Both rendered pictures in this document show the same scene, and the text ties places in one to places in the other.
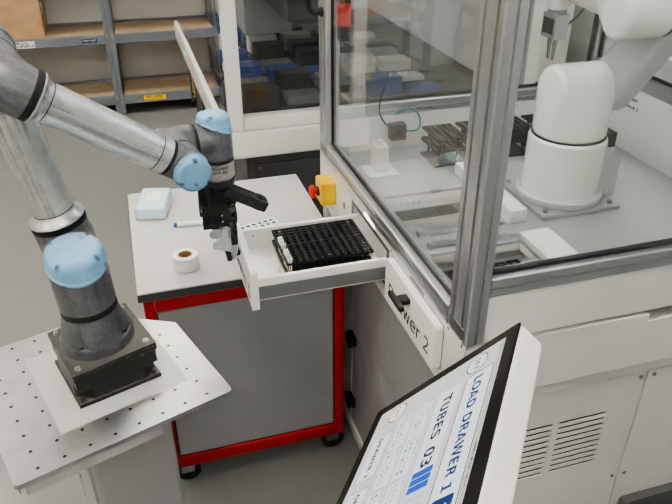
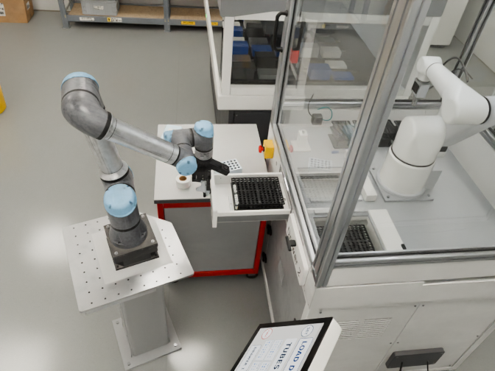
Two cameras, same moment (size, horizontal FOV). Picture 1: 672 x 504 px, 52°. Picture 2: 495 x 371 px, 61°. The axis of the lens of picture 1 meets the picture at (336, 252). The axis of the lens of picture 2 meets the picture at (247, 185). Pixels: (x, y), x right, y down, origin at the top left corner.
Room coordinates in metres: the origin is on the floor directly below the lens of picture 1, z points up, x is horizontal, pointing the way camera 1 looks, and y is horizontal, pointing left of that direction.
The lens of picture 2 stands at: (0.15, -0.05, 2.20)
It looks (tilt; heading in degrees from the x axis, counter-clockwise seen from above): 43 degrees down; 6
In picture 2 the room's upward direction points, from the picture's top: 6 degrees clockwise
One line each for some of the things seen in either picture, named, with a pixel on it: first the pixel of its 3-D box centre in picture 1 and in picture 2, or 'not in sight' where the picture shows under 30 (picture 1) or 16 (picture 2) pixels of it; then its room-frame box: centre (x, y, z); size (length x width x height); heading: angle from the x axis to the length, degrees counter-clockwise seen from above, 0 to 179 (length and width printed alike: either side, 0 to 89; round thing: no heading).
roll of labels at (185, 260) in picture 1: (185, 260); (183, 181); (1.62, 0.41, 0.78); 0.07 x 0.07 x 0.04
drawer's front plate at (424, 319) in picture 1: (411, 309); (296, 247); (1.26, -0.17, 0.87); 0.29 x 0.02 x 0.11; 17
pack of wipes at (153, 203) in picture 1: (153, 203); (171, 135); (1.96, 0.58, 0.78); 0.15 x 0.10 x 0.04; 4
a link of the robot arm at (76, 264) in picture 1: (79, 272); (121, 205); (1.19, 0.52, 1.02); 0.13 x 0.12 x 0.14; 27
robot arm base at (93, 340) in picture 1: (92, 319); (127, 226); (1.18, 0.52, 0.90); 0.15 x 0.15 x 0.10
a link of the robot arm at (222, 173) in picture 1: (218, 169); (203, 152); (1.45, 0.27, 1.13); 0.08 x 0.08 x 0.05
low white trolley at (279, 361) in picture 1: (237, 324); (209, 206); (1.86, 0.33, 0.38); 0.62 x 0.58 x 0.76; 17
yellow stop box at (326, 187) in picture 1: (324, 189); (267, 149); (1.87, 0.03, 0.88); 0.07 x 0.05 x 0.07; 17
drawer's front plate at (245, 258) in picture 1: (244, 260); (212, 196); (1.46, 0.23, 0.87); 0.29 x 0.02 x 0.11; 17
